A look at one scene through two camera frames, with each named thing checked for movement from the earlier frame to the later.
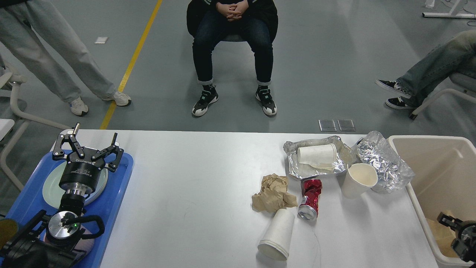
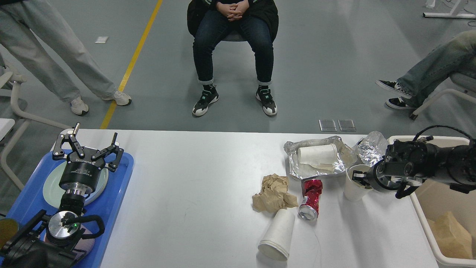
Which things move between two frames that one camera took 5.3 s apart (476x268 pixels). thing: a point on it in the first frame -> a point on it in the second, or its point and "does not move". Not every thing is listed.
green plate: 51,190 does not move
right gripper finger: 466,251 -> 402,193
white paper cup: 359,178 does not move
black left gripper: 80,175 does not move
